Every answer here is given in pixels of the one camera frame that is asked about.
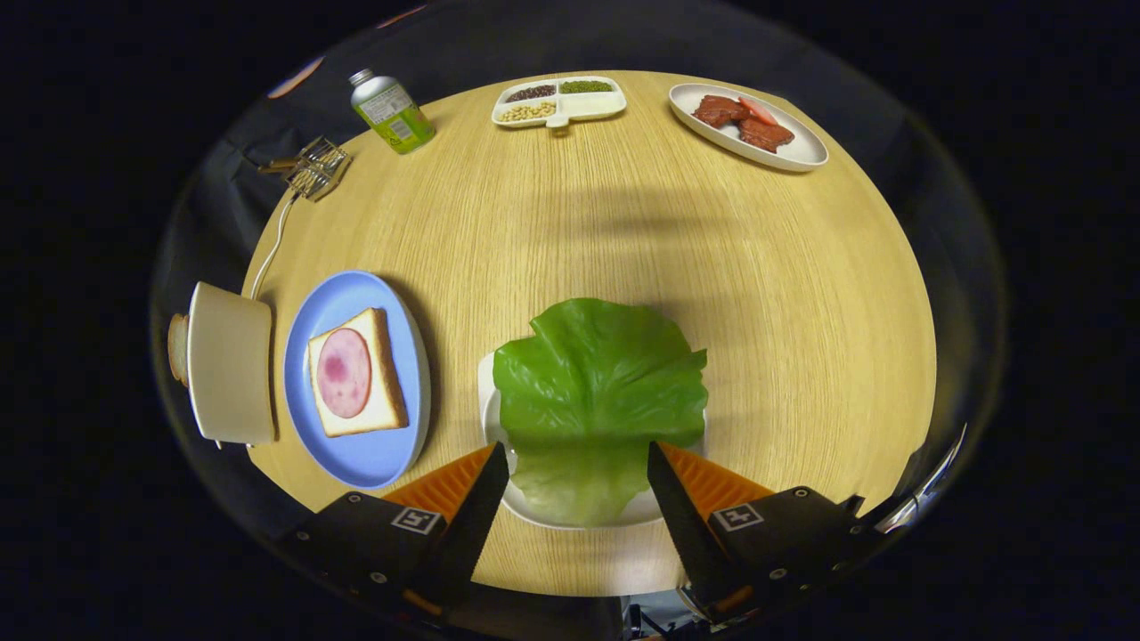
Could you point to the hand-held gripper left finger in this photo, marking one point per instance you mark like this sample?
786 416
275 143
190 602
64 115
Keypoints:
476 525

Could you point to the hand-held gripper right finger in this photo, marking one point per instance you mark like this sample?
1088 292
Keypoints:
681 525

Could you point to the green lettuce leaf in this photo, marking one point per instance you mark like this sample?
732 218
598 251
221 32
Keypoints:
597 383

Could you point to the white square plate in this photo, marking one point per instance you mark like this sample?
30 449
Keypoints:
643 515

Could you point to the blue round plate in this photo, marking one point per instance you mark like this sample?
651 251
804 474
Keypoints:
356 454

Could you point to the white bread slice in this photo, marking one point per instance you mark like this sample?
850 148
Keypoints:
383 401

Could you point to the round pink ham slice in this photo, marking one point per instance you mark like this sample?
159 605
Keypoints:
344 374

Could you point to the white toaster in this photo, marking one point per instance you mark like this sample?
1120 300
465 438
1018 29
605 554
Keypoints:
232 365

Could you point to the white oval plate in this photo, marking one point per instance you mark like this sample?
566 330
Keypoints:
802 151

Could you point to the brown meat slice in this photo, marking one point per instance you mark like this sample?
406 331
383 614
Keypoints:
766 134
717 110

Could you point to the pile of yellow soybeans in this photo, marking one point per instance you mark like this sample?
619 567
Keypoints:
527 111

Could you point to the green metal bottle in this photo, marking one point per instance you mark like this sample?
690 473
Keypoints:
392 116

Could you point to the pink red meat slice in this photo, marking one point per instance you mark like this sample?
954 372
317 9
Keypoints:
758 109

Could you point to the white divided tray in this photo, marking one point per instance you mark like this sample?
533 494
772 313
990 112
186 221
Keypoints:
592 109

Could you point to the pile of dark beans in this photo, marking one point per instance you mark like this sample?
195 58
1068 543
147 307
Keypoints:
532 92

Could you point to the pile of green beans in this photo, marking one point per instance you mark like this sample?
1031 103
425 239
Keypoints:
585 86

